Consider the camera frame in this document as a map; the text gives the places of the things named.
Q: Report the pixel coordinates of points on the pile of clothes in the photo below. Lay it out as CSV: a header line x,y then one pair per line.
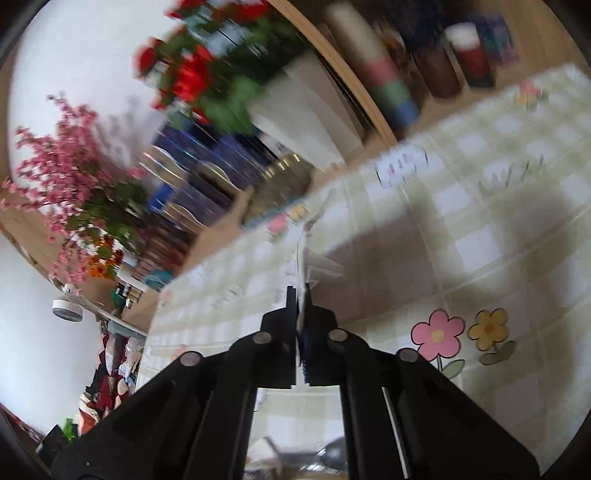
x,y
115,364

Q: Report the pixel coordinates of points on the tall wooden shelf unit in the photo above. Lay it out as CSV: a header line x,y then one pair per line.
x,y
545,32

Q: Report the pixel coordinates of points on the low wooden cabinet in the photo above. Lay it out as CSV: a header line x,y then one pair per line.
x,y
217,235

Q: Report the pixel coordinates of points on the white desk fan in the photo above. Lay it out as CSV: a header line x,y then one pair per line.
x,y
67,310

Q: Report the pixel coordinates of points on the red patterned tin box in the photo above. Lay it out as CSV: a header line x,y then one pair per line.
x,y
161,249

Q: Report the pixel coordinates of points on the pink blossom bouquet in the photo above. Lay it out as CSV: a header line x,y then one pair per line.
x,y
60,184

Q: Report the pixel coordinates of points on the stack of pastel paper cups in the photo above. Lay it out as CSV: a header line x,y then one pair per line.
x,y
378,64

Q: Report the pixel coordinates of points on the clear plastic wrapper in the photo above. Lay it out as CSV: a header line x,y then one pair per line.
x,y
318,267

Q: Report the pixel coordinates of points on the stack of blue gift boxes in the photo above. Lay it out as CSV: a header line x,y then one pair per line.
x,y
207,170

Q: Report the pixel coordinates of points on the teal round tin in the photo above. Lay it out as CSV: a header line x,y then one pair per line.
x,y
159,280

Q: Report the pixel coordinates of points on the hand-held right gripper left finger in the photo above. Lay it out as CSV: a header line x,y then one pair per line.
x,y
286,332

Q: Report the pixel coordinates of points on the green checked tablecloth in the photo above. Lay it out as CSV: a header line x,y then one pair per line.
x,y
485,230

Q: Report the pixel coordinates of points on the red paper cup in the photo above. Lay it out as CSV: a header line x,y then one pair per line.
x,y
471,57

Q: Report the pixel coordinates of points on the small blue carton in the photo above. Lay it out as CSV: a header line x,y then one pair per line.
x,y
498,41

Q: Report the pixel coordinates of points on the brown paper cup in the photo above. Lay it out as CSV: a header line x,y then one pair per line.
x,y
436,71

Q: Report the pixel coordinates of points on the orange flowers in white vase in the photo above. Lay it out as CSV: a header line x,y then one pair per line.
x,y
104,261

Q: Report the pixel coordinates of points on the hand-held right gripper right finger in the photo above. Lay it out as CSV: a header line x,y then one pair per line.
x,y
305,344

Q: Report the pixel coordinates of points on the potted red rose plant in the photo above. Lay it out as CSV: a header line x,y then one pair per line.
x,y
295,110

